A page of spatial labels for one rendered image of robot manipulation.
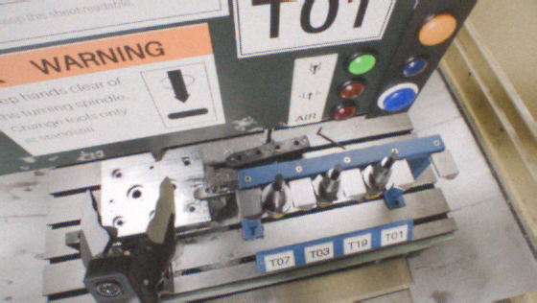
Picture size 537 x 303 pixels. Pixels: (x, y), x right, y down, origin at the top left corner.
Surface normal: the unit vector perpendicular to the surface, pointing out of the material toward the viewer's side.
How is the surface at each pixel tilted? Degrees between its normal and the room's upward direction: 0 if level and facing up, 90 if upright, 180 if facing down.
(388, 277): 7
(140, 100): 90
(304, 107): 90
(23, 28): 90
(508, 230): 25
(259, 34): 90
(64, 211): 0
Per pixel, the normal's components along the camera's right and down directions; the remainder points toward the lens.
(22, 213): 0.43, -0.48
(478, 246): -0.37, -0.34
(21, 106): 0.21, 0.87
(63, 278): 0.03, -0.46
